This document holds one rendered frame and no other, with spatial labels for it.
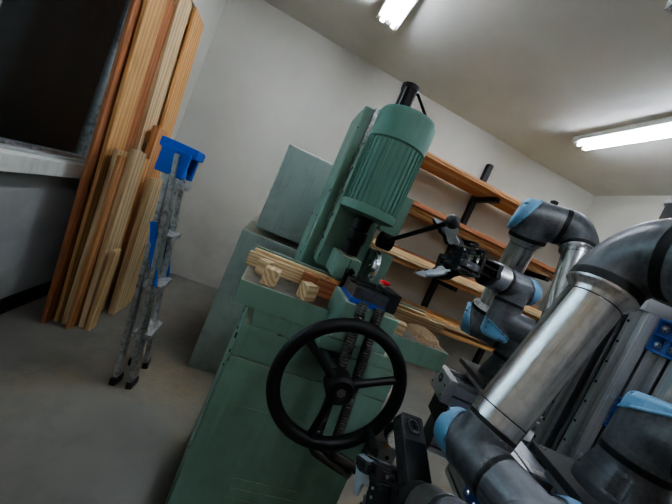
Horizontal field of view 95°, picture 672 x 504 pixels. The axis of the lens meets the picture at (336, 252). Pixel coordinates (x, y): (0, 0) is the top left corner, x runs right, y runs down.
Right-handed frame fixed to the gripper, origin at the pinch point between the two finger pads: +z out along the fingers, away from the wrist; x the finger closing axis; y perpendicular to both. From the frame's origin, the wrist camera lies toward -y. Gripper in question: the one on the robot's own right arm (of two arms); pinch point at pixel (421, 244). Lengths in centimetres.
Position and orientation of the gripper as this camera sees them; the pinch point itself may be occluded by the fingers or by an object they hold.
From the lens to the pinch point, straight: 82.7
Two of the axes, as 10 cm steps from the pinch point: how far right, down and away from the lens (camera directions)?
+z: -9.0, -3.8, -2.2
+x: -3.6, 9.2, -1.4
